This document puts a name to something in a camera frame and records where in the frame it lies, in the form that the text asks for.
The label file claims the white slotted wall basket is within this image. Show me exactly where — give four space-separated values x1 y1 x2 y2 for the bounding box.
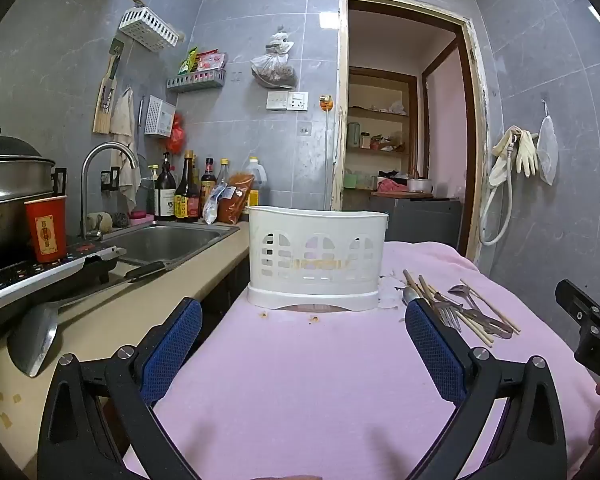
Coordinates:
118 6 182 53

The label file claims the steel kitchen sink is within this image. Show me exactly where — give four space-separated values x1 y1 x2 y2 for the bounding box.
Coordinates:
100 221 241 267

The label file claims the wooden shelf unit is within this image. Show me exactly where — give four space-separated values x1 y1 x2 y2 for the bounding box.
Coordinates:
347 66 419 192

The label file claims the pink table cloth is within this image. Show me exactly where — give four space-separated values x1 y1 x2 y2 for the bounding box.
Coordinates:
125 240 600 480

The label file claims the black pot lid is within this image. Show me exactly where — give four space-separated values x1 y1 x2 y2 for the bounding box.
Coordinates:
0 127 42 162

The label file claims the grey wall shelf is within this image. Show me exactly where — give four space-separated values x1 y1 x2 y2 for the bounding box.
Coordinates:
166 69 227 94

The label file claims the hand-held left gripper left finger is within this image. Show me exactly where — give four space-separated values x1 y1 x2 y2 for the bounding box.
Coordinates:
36 297 204 480

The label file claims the red paper cup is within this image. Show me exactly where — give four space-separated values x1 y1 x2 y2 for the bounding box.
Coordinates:
24 195 68 264

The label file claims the white hanging cable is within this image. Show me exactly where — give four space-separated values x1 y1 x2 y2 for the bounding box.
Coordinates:
324 109 334 207

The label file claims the white plastic utensil holder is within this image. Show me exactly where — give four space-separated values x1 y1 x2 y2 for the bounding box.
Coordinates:
246 205 391 311

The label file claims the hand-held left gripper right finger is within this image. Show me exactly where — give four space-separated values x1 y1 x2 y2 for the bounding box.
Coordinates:
404 297 568 480

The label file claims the steel kitchen faucet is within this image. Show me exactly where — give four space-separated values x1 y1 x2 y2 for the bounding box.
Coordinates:
80 141 139 242

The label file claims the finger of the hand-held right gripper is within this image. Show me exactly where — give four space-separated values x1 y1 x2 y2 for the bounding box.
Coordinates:
555 279 600 330

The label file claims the worn wooden door frame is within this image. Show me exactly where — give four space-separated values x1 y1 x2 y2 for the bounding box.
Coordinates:
330 0 492 267

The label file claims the white mesh bag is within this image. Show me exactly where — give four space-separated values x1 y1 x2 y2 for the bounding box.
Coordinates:
536 100 560 186

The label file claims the white shower hose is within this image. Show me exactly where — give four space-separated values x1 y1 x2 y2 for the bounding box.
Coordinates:
478 144 519 247

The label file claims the hanging bag of dried goods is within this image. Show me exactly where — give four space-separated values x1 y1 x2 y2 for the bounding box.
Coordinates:
250 25 299 87

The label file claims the white blue plastic bag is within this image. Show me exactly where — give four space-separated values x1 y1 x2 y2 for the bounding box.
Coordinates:
202 182 236 225

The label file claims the green snack packet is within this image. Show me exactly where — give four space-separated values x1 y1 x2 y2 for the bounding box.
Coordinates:
178 47 200 75

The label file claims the cream rubber glove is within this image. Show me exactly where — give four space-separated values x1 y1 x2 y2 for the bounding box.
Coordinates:
489 126 522 187
516 130 540 177

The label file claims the wooden chopstick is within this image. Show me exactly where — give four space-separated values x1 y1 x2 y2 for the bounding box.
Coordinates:
429 284 515 337
460 279 522 335
403 269 495 348
418 274 486 341

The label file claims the brown pump bottle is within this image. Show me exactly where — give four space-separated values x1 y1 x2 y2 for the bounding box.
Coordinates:
154 152 177 220

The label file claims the steel steamer pot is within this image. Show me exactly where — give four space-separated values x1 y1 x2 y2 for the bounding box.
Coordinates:
0 156 60 273

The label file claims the red plastic bag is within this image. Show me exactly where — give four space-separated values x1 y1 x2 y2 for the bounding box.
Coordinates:
166 112 186 154

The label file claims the green handled hanging tool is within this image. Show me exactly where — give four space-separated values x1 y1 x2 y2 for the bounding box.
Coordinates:
107 38 124 81

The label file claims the white hanging chopstick basket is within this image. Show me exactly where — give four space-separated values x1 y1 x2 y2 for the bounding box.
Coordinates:
144 95 177 137

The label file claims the red snack packet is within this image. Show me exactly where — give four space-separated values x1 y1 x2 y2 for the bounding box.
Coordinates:
196 50 229 72

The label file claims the thin metal wire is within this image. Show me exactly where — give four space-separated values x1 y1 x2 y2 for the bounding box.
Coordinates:
448 284 477 311

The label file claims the black induction cooker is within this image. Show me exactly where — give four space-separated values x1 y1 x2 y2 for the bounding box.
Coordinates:
0 241 127 347

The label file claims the clear oil jug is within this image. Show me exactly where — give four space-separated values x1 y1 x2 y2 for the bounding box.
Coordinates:
242 156 269 209

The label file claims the beige loofah scrubber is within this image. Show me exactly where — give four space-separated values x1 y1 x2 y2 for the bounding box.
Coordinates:
86 212 114 234

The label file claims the dark grey cabinet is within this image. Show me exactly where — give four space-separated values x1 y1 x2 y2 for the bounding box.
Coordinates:
380 196 464 249

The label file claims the small red label bottle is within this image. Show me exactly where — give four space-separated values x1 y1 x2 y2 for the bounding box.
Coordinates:
200 157 217 202

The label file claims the dark soy sauce bottle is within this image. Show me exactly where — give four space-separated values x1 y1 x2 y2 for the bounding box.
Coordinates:
174 150 201 222

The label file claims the beige hanging rag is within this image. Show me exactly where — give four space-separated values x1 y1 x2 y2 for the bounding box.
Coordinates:
117 147 142 212
109 87 136 139

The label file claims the metal spatula, black handle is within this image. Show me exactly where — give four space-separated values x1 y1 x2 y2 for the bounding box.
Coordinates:
7 261 168 379

